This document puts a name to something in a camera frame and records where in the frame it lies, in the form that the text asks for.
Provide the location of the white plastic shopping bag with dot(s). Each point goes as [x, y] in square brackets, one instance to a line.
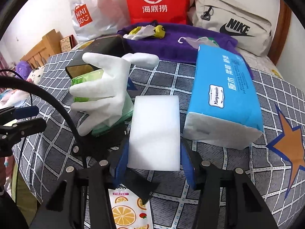
[95, 16]

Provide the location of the blue tissue pack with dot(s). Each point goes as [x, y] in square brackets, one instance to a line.
[221, 95]

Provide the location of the white sponge block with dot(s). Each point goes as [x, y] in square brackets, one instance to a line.
[154, 128]

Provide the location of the yellow and black pouch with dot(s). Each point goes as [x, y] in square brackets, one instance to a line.
[160, 29]

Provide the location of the clear plastic packet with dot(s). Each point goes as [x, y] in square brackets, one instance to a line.
[194, 41]

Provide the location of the purple plush toy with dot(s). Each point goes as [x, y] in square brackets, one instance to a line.
[23, 69]

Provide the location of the brown patterned box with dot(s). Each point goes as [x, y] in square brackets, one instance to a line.
[68, 43]

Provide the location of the mint green tissue pack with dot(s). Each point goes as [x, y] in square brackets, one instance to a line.
[126, 107]

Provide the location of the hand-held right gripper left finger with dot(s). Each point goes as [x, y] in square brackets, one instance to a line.
[120, 164]

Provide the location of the wooden door frame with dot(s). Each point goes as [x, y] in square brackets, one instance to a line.
[284, 23]

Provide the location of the red paper bag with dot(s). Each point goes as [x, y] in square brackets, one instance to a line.
[154, 12]

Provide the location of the grey plaid blanket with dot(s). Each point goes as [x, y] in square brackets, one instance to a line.
[226, 171]

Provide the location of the purple fabric tray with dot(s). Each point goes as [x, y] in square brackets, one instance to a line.
[171, 47]

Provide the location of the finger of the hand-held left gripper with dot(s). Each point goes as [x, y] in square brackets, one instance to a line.
[26, 111]
[28, 127]

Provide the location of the beige waist bag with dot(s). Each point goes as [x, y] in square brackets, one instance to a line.
[238, 14]

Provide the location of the wooden headboard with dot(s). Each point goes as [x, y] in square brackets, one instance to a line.
[47, 43]

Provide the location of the white spotted plush toy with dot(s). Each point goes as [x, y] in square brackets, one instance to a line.
[35, 75]

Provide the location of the orange print wipe sachet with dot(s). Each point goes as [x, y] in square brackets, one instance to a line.
[124, 214]

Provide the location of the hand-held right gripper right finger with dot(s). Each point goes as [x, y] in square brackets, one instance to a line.
[188, 169]

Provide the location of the dark tin box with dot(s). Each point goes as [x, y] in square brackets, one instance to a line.
[102, 47]

